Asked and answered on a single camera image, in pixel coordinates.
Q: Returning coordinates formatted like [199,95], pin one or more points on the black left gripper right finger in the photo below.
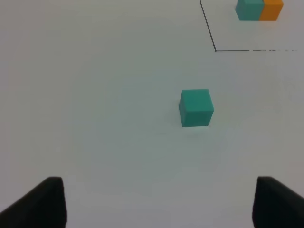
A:
[276,205]

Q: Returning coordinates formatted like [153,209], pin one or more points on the template orange cube block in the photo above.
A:
[271,10]

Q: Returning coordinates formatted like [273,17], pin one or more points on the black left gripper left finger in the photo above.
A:
[42,207]

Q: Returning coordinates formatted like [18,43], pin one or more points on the template teal cube block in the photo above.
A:
[249,10]

